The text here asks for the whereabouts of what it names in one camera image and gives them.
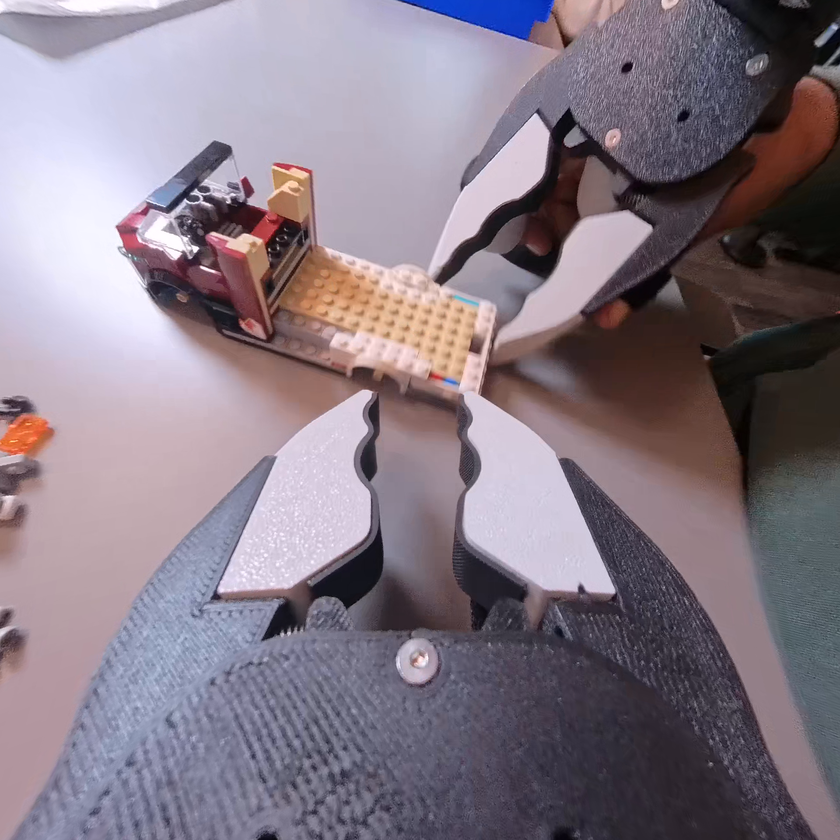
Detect toy brick truck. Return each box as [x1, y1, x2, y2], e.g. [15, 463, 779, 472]
[117, 140, 500, 398]

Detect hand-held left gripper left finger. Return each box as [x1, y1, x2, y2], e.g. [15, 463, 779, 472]
[215, 389, 385, 603]

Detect blue toy box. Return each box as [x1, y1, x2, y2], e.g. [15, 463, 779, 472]
[400, 0, 559, 43]

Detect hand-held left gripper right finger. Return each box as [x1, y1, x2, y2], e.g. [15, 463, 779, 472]
[453, 390, 619, 603]

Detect grey desk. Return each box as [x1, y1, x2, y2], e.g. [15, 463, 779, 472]
[0, 13, 815, 840]

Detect white paper bag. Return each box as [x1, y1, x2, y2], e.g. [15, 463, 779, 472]
[0, 0, 231, 56]

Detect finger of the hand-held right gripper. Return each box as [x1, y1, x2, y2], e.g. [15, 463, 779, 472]
[491, 157, 655, 366]
[427, 113, 562, 286]

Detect person's right hand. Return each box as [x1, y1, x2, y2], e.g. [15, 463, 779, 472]
[518, 82, 840, 330]

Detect orange transparent tile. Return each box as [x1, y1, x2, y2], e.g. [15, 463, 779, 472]
[0, 415, 55, 455]

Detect person's green clothing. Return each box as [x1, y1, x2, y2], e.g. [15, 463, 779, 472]
[709, 314, 840, 840]

